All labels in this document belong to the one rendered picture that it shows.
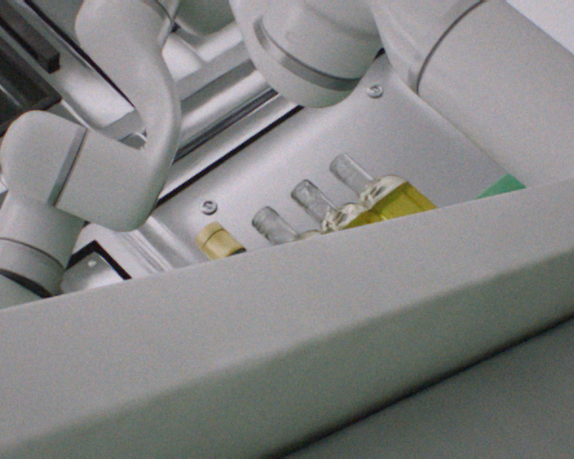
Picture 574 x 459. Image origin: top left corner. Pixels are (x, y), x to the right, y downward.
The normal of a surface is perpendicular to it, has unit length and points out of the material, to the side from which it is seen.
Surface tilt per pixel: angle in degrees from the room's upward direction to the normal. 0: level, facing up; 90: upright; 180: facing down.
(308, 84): 134
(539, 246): 90
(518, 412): 90
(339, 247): 90
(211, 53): 90
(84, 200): 126
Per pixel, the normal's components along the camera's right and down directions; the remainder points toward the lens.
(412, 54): -0.65, 0.28
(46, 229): 0.43, -0.22
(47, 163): 0.15, 0.15
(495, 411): 0.50, -0.75
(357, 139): 0.09, -0.54
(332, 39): -0.01, 0.54
